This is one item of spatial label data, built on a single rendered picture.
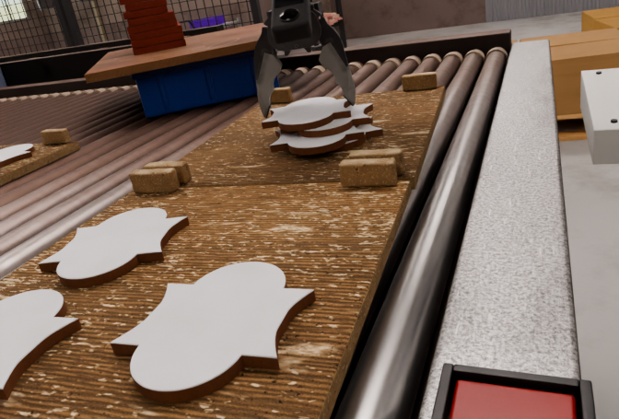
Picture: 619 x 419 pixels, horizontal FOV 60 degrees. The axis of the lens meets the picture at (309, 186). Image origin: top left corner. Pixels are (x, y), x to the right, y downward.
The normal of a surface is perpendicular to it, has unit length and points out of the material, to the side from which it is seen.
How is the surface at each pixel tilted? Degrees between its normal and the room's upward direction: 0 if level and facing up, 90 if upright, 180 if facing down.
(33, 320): 0
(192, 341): 0
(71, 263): 0
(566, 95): 90
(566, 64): 90
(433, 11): 90
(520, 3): 90
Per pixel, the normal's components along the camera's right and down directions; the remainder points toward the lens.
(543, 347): -0.16, -0.92
